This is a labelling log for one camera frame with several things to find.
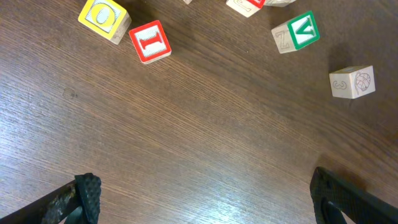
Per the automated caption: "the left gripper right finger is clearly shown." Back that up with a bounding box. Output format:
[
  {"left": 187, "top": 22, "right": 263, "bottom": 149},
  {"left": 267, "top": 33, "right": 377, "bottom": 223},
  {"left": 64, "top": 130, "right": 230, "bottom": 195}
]
[{"left": 310, "top": 167, "right": 397, "bottom": 224}]

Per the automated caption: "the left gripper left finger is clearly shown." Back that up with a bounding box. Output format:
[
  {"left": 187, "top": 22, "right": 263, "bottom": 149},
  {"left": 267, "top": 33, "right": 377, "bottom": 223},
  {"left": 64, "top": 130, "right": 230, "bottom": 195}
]
[{"left": 1, "top": 173, "right": 101, "bottom": 224}]

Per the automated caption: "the wooden block blue side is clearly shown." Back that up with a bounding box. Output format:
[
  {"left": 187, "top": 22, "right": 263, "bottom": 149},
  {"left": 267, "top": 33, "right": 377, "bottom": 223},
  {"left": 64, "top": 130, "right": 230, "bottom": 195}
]
[{"left": 329, "top": 65, "right": 376, "bottom": 99}]

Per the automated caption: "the green V block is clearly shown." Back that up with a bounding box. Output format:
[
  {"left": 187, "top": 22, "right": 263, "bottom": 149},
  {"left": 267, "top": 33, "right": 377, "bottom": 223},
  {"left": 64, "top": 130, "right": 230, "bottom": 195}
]
[{"left": 271, "top": 11, "right": 320, "bottom": 54}]

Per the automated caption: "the red I block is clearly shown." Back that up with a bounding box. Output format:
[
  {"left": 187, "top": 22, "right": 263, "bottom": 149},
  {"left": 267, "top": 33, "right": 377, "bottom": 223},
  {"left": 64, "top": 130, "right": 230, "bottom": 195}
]
[{"left": 129, "top": 20, "right": 172, "bottom": 64}]

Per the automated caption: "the yellow block bottom left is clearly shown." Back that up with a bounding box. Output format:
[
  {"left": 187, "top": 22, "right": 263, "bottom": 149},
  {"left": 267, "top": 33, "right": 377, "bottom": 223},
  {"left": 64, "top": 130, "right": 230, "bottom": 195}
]
[{"left": 78, "top": 0, "right": 132, "bottom": 45}]

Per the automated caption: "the yellow block by A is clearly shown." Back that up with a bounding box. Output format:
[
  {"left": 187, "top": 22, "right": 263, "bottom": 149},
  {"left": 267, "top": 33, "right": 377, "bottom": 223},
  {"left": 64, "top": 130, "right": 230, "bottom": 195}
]
[{"left": 264, "top": 0, "right": 296, "bottom": 7}]

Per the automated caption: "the red A block lower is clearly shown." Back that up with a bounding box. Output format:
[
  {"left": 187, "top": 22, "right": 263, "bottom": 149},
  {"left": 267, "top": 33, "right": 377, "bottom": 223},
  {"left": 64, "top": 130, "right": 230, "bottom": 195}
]
[{"left": 226, "top": 0, "right": 266, "bottom": 17}]

